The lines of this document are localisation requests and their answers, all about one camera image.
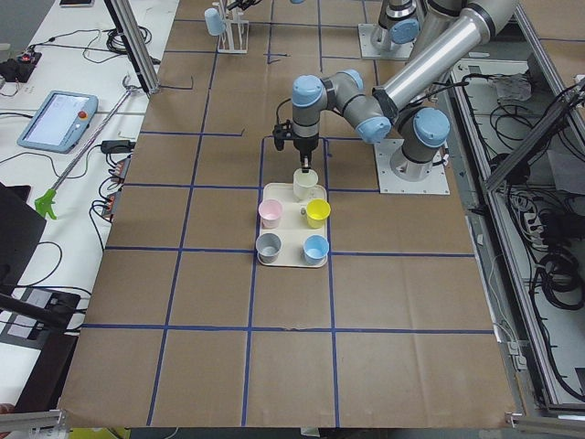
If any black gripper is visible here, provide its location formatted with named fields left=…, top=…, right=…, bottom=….
left=272, top=120, right=318, bottom=173

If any white cup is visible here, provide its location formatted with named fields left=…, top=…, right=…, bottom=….
left=292, top=168, right=318, bottom=201

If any light blue cup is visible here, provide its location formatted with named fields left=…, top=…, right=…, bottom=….
left=303, top=235, right=329, bottom=266
left=204, top=7, right=226, bottom=37

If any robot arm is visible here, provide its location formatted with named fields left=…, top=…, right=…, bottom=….
left=272, top=1, right=518, bottom=171
left=370, top=0, right=422, bottom=52

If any yellow cup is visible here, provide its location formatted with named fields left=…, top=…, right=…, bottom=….
left=305, top=198, right=331, bottom=229

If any pink cup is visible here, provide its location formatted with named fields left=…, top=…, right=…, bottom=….
left=258, top=198, right=283, bottom=230

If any grey cup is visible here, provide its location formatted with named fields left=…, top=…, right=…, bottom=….
left=255, top=232, right=282, bottom=264

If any cream serving tray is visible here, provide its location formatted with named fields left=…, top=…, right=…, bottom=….
left=259, top=183, right=328, bottom=268

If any black power adapter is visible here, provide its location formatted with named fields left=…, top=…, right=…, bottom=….
left=100, top=139, right=135, bottom=155

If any blue teach pendant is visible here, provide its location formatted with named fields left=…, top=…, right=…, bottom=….
left=16, top=91, right=99, bottom=154

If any metal reacher grabber tool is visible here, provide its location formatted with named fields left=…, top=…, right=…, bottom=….
left=35, top=74, right=139, bottom=220

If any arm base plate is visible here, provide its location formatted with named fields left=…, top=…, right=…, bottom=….
left=358, top=24, right=415, bottom=61
left=375, top=139, right=450, bottom=196

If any white wire cup rack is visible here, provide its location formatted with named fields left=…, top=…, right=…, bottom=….
left=212, top=1, right=249, bottom=55

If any aluminium frame post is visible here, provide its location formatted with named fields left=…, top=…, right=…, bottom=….
left=104, top=0, right=160, bottom=96

